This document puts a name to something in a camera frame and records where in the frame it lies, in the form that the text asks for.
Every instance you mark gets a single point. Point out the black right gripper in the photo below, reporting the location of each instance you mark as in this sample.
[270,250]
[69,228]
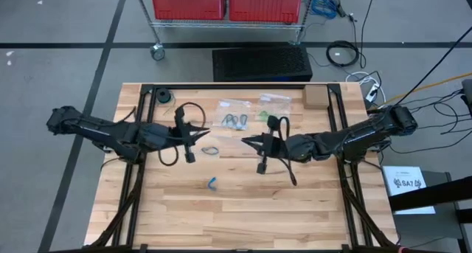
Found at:
[274,158]

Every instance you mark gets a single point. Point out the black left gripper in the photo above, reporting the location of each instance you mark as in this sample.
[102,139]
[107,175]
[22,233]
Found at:
[173,145]

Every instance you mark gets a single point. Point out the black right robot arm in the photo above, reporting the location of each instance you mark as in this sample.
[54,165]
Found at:
[365,135]

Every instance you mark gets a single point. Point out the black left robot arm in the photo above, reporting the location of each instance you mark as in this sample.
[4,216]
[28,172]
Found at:
[107,129]

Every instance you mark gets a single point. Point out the small cardboard box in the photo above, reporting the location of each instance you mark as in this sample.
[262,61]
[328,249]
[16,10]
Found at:
[315,96]

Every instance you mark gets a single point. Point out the white power strip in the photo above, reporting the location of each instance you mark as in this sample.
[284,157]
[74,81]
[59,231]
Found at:
[372,91]

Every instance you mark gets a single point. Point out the red plastic bin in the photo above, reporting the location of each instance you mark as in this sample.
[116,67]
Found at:
[188,4]
[265,6]

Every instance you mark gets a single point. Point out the white label paper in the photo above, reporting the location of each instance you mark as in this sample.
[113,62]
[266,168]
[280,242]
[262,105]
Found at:
[405,175]

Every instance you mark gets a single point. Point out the black beam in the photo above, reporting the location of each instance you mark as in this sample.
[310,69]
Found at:
[431,194]

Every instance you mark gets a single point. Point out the grey metal side cart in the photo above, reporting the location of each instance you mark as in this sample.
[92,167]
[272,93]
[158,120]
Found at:
[439,227]

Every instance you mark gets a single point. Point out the black aluminium table frame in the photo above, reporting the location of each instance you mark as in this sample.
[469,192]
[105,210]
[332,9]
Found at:
[177,86]

